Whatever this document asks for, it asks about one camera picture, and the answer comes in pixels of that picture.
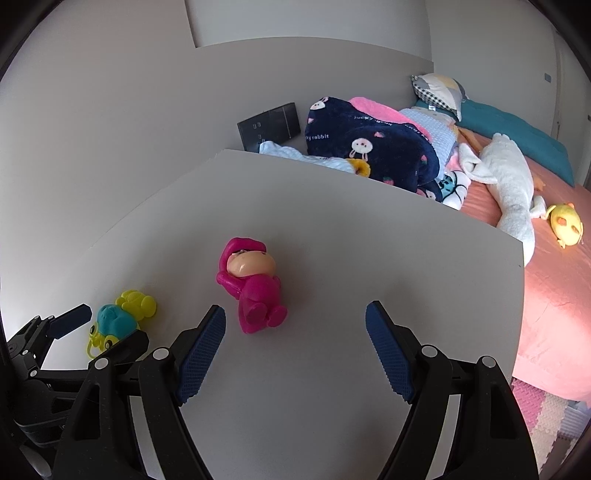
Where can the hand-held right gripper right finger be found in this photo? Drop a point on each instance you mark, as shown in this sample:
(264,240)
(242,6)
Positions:
(390,350)

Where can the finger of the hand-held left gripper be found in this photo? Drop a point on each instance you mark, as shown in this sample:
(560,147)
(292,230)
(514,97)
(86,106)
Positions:
(131,344)
(69,318)

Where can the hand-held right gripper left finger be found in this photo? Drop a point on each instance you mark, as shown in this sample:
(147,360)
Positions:
(203,350)

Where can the blue and yellow frog toy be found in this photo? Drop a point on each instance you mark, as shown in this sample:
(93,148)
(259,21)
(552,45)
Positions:
(115,321)

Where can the pink doll toy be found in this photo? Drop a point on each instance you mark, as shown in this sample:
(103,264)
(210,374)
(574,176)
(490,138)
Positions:
(254,290)

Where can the pastel foam floor mat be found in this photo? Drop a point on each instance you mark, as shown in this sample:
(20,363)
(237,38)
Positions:
(545,415)

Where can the pink bed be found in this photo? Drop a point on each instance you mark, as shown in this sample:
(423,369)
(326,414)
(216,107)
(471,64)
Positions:
(554,314)

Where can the white cartoon print cloth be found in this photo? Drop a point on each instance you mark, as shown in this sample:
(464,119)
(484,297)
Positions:
(455,194)

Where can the navy rabbit print blanket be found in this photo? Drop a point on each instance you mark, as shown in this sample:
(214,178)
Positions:
(383,147)

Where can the white goose plush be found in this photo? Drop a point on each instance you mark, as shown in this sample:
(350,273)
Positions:
(508,184)

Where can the light blue baby garment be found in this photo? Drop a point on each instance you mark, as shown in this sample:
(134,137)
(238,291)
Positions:
(295,154)

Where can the yellow chick plush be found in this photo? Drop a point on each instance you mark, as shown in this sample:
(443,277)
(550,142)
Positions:
(568,224)

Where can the light blue checked blanket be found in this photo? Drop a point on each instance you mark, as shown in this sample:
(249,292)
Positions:
(438,134)

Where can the pink fleece blanket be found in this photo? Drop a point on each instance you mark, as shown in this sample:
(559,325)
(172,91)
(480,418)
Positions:
(374,108)

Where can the teal pillow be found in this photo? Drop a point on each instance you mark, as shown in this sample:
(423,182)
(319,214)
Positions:
(517,129)

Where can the patchwork patterned pillow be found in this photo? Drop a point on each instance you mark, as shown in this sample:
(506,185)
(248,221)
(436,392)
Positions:
(436,90)

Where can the black wall socket panel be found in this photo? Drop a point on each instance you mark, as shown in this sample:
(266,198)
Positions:
(270,124)

